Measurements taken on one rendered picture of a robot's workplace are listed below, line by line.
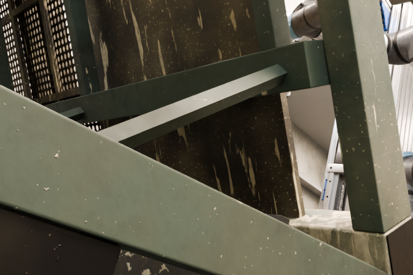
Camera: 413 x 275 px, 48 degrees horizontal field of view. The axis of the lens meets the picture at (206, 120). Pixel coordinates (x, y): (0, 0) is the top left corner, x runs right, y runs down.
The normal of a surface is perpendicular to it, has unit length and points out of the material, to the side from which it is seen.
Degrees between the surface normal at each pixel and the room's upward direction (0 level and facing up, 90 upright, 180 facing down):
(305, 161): 90
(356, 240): 124
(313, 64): 90
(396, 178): 90
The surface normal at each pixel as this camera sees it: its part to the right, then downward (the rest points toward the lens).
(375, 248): -0.72, 0.15
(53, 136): 0.67, -0.08
